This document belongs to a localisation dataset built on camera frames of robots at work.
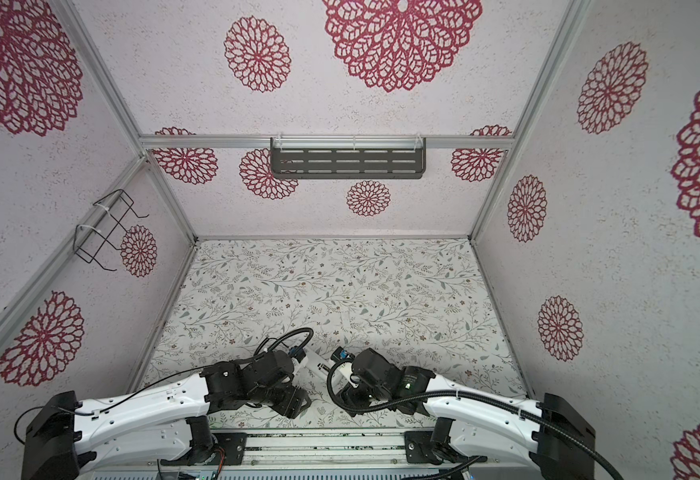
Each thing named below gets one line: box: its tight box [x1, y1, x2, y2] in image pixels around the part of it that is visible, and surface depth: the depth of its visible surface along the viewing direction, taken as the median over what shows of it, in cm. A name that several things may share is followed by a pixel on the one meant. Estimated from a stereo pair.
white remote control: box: [293, 346, 353, 391], surface depth 73 cm
